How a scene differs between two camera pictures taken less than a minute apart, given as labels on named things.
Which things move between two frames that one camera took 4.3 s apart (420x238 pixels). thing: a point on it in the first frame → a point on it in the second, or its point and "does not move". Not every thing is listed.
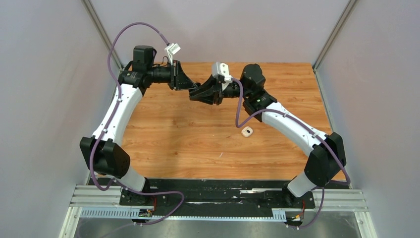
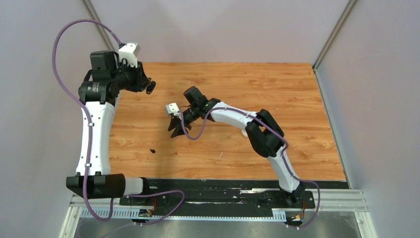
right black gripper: (210, 91) → (176, 124)
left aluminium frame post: (96, 22) does not move
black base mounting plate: (218, 198) does not move
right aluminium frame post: (334, 35) does not move
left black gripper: (179, 80) → (141, 80)
